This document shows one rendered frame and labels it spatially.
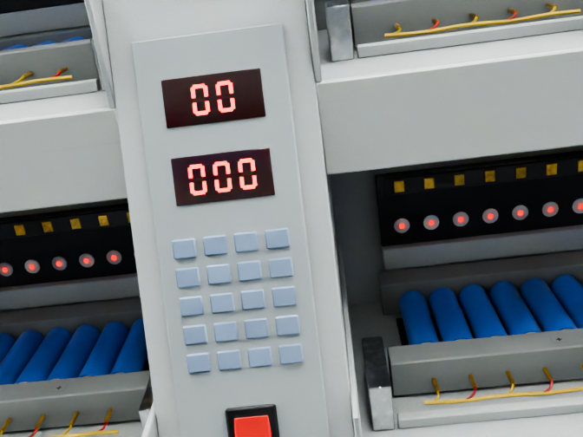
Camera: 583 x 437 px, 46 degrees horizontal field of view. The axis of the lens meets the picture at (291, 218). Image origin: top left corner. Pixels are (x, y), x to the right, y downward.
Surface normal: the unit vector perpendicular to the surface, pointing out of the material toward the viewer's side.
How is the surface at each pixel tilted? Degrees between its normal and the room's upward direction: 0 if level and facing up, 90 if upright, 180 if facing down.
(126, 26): 90
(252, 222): 90
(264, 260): 90
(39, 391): 19
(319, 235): 90
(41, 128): 109
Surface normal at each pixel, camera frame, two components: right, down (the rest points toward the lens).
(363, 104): -0.02, 0.38
